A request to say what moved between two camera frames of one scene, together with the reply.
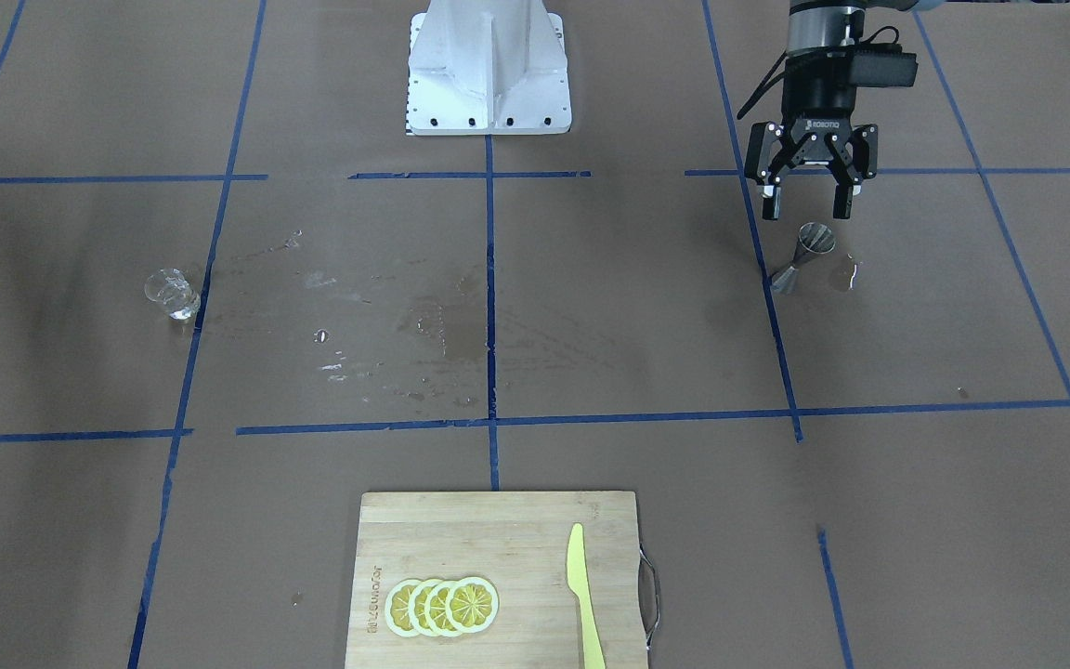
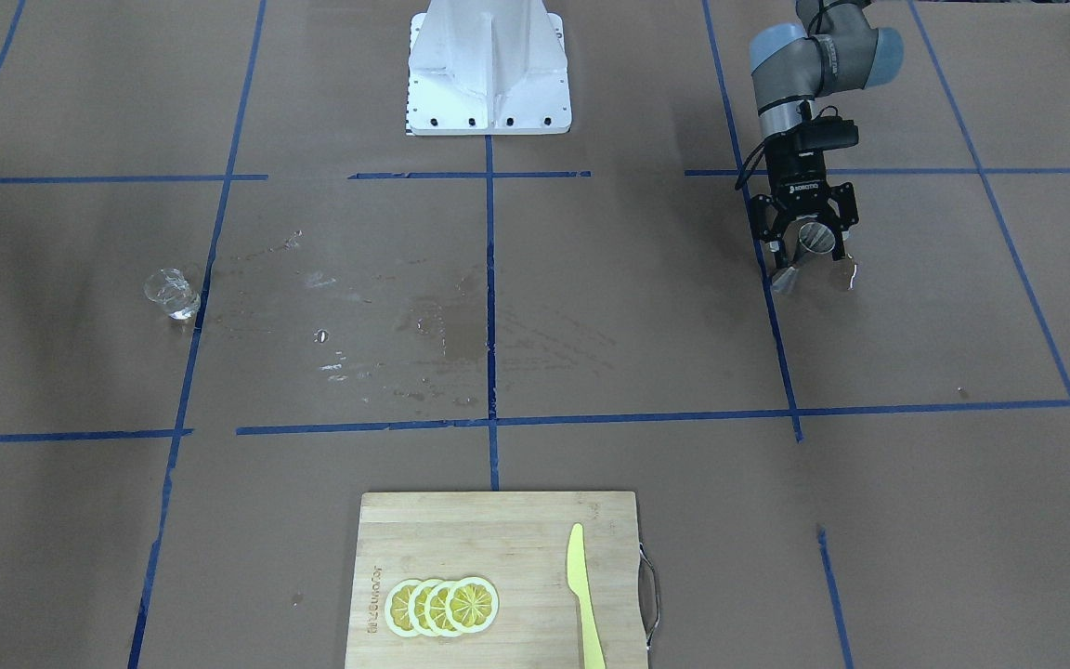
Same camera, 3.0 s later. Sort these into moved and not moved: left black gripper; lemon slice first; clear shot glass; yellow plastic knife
Moved: left black gripper
Not moved: lemon slice first; clear shot glass; yellow plastic knife
